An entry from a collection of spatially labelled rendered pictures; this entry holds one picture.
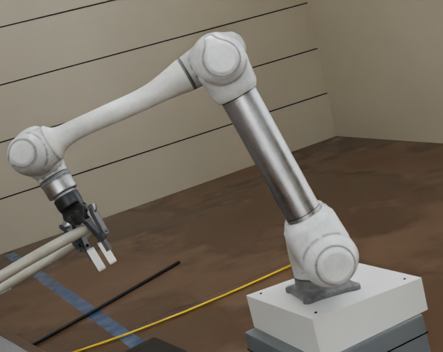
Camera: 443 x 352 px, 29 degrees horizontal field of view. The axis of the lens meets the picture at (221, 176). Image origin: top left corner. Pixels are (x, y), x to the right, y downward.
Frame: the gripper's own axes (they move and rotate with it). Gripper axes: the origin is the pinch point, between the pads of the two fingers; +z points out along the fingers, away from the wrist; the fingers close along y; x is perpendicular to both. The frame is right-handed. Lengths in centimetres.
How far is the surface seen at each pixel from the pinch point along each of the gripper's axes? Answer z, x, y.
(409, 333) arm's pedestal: 66, -37, -52
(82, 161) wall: -109, -491, 301
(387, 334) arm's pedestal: 62, -30, -49
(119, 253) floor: -12, -385, 249
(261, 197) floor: 10, -499, 165
